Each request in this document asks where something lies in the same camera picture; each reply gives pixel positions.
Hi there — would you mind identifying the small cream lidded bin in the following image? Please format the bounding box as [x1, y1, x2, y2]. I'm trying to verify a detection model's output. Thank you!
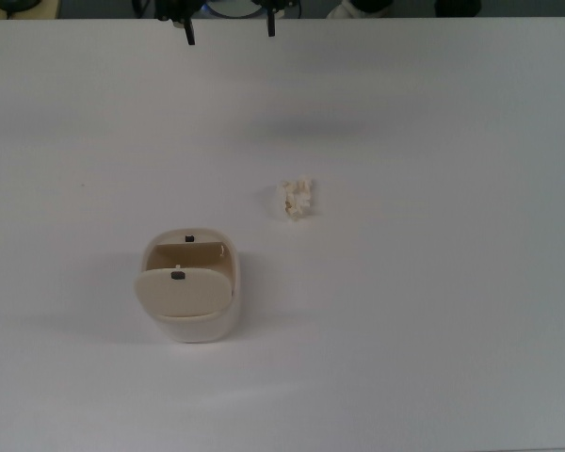
[133, 227, 242, 345]

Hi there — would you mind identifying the wooden desk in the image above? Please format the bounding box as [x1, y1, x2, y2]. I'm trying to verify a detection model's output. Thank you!
[0, 0, 61, 21]

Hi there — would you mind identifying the white paper trash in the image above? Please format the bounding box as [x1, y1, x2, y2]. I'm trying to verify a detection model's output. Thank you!
[275, 174, 317, 222]

